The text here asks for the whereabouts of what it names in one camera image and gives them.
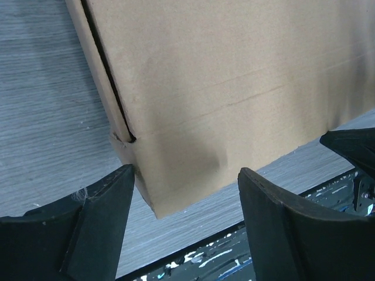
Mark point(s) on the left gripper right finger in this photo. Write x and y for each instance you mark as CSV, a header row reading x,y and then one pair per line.
x,y
292,238

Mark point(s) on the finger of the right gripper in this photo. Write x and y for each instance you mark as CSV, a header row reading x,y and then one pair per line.
x,y
355,145

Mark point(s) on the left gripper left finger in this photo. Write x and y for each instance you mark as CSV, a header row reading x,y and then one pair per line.
x,y
78,237

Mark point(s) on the brown cardboard box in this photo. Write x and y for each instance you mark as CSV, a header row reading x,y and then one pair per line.
x,y
196,90

